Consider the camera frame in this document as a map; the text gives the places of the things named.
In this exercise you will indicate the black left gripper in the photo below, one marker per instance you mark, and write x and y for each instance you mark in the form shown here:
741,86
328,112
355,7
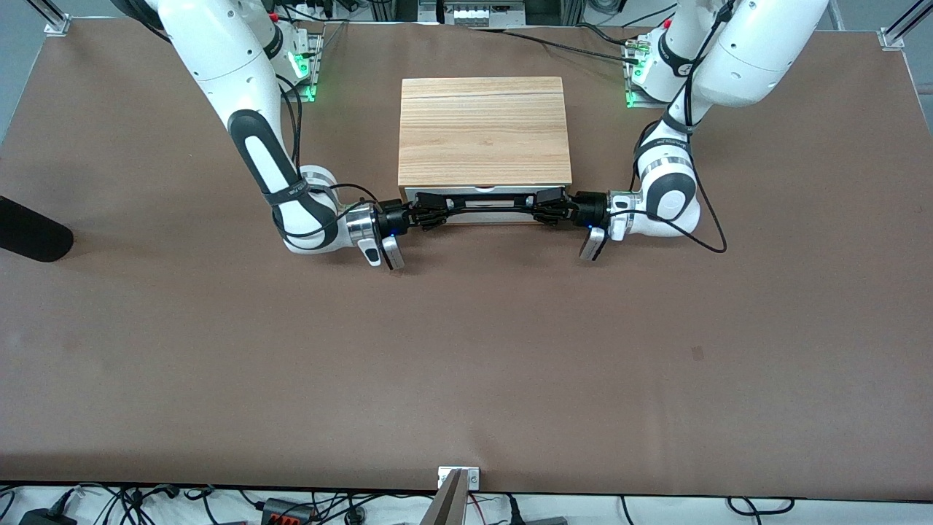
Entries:
587,208

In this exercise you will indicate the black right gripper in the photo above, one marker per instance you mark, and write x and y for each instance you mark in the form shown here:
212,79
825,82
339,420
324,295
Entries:
394,218

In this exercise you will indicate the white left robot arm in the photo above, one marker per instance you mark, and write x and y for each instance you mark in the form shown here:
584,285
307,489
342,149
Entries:
751,51

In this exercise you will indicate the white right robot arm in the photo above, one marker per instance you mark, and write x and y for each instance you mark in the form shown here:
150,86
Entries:
226,65

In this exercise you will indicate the wooden drawer cabinet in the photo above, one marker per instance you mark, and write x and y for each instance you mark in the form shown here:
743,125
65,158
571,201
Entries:
482,131

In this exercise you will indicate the white power strip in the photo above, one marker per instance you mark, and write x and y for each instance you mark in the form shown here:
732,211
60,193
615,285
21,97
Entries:
481,14

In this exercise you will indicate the black connector block orange levers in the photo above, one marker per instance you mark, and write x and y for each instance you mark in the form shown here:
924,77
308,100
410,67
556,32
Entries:
288,512

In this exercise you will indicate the black power adapter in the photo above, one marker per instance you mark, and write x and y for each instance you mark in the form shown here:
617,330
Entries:
47,518

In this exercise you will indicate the silver table edge bracket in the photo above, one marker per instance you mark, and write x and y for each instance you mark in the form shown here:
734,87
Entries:
472,477

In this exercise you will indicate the grey camera mount pole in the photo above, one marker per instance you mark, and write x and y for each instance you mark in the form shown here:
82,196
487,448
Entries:
446,507

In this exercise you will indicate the silver table corner bracket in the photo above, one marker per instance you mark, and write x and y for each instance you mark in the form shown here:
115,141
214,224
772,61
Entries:
58,25
893,38

